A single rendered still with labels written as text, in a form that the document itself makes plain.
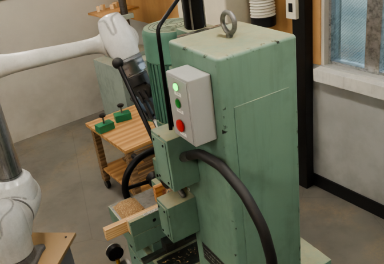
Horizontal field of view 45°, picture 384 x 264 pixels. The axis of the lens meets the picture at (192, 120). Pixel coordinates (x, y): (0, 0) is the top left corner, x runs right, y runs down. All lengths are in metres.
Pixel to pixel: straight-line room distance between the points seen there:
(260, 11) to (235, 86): 1.84
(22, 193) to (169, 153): 0.96
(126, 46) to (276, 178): 0.66
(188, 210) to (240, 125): 0.36
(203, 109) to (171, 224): 0.41
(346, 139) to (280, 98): 1.83
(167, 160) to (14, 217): 0.84
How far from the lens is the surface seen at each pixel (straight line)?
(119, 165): 3.37
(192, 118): 1.02
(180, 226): 1.33
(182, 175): 1.20
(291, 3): 2.74
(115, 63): 1.42
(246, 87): 1.04
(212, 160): 1.04
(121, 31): 1.54
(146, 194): 1.68
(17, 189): 1.99
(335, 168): 3.08
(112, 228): 1.50
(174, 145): 1.15
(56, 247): 2.04
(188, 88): 0.99
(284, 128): 1.15
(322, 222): 2.94
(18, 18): 4.33
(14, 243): 1.89
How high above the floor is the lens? 1.82
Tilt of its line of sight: 25 degrees down
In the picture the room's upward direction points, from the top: 7 degrees counter-clockwise
